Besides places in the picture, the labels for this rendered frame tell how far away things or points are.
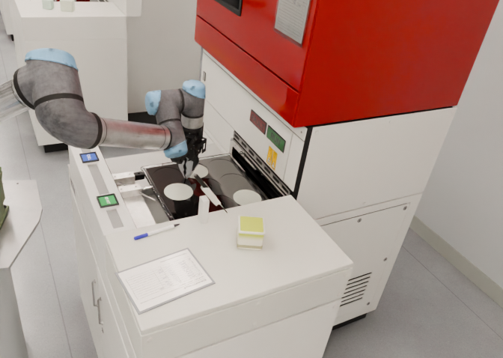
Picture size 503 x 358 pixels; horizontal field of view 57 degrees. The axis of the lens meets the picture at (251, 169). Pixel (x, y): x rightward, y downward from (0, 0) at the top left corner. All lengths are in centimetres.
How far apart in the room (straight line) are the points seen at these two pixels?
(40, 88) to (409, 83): 113
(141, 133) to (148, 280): 41
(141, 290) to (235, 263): 26
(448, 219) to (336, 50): 191
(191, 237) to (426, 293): 181
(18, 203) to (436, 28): 149
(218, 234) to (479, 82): 189
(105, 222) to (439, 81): 121
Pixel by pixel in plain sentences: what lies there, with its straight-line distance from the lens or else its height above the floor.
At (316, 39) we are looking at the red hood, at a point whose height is 150.
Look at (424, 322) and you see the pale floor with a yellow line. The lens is 273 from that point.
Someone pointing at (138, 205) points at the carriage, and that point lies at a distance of 161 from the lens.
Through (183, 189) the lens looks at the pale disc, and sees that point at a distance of 165.
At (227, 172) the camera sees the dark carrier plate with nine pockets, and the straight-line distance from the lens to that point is 176.
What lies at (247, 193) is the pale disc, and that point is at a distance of 166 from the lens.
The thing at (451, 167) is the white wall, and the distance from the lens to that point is 302.
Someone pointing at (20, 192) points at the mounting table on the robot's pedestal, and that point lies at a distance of 182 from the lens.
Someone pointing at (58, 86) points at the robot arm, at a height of 138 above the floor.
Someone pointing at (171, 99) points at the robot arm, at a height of 123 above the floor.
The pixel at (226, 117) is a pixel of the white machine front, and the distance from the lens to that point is 195.
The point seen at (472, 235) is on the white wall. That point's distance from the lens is 303.
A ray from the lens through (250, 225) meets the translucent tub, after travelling 131.
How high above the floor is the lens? 186
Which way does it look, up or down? 32 degrees down
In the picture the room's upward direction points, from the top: 9 degrees clockwise
